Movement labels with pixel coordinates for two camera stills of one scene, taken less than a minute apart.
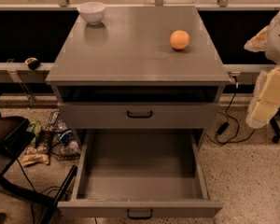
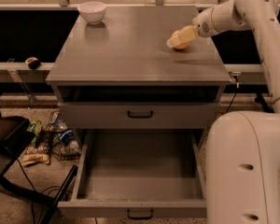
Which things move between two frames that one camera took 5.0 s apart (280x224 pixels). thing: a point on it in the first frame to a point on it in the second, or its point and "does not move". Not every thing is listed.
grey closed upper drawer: x=139 y=115 does not move
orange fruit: x=179 y=39 does not move
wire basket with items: x=64 y=145 does not move
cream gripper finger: x=272 y=91 to x=188 y=34
